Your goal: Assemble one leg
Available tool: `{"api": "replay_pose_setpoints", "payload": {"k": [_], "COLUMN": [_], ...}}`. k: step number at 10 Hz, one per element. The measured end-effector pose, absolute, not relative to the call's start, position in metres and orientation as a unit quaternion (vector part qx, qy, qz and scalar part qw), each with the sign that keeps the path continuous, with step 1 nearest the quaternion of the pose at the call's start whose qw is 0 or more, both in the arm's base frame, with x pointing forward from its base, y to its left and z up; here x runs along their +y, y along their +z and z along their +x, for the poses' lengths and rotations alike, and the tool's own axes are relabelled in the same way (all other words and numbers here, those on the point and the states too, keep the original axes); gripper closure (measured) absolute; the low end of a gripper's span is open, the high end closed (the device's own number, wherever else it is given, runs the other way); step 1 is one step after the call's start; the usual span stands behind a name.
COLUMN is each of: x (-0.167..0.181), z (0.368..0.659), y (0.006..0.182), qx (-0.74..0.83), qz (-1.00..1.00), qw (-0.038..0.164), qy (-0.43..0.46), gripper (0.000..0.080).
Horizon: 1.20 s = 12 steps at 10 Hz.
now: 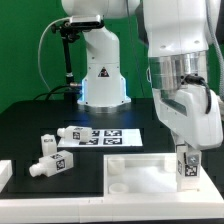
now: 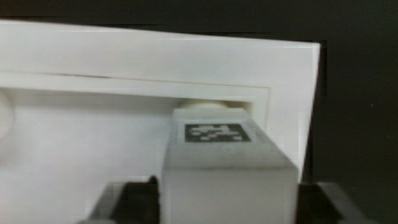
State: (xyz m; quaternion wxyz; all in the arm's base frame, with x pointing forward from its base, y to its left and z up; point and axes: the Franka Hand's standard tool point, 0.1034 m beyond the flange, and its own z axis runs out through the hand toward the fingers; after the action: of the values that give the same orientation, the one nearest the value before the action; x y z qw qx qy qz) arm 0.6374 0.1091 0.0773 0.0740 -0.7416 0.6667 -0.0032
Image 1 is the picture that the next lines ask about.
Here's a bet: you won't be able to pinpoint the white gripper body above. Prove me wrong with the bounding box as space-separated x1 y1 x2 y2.
153 87 223 150

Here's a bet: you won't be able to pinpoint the camera on black stand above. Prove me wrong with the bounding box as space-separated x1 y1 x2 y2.
51 15 104 94

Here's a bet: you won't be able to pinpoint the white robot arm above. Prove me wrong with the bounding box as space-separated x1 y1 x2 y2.
136 0 223 166

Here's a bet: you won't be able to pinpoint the white block left edge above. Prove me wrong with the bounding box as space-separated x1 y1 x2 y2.
0 160 12 193

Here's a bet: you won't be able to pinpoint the black cables on table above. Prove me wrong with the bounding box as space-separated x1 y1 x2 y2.
33 83 82 102

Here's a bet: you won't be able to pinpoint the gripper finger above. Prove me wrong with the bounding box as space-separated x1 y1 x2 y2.
172 133 185 146
186 149 200 166

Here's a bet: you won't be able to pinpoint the white square tabletop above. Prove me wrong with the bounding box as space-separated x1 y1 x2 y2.
104 153 224 204

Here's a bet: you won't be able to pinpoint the white L-shaped fence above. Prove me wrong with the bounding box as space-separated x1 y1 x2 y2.
0 155 224 224

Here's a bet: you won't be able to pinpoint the grey camera cable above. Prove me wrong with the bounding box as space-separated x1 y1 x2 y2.
37 17 72 93

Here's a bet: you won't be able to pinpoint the white marker sheet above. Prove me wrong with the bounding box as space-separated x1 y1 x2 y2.
58 129 143 148

